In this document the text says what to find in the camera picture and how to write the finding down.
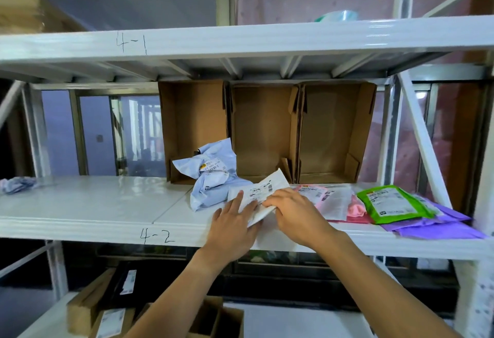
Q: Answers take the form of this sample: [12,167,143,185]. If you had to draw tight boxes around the black package with white label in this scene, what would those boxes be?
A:
[103,261,149,309]

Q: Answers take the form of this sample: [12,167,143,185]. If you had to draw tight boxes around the flat wrapped cardboard box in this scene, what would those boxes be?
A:
[0,0,89,35]

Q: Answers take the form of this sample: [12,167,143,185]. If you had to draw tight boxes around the open brown cardboard box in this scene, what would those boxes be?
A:
[158,80,230,185]
[296,81,377,185]
[227,83,300,183]

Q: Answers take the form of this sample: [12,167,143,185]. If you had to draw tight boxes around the person's left forearm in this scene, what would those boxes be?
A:
[123,251,237,338]

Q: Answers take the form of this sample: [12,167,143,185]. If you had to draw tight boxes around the large grey-blue mailer bag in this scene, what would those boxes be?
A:
[172,138,254,212]

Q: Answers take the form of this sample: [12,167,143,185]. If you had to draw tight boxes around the clear tape roll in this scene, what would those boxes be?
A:
[313,10,360,23]

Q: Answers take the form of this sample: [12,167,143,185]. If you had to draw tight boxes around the metal window frame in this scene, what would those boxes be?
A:
[40,89,167,178]

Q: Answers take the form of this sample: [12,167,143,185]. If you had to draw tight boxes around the crumpled blue plastic film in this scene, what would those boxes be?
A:
[0,177,38,196]

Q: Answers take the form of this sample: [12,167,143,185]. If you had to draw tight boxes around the person's left hand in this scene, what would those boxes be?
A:
[202,190,264,266]

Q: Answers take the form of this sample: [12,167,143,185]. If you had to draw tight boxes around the cardboard carton with white label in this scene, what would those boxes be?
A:
[89,307,136,338]

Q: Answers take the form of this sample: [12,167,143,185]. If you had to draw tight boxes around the person's right forearm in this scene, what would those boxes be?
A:
[314,232,463,338]

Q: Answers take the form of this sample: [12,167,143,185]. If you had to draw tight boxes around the white metal shelf rack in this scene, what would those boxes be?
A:
[0,0,494,338]

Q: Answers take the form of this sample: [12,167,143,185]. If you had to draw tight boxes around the purple mailer bag front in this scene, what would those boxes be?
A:
[381,194,473,233]

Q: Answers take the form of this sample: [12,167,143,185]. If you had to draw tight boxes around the green mailer bag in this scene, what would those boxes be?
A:
[356,184,437,225]

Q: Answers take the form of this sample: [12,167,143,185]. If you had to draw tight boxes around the person's right hand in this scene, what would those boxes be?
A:
[262,188,341,251]

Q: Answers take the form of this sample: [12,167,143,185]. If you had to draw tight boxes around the small pink packet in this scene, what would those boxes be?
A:
[294,184,329,206]

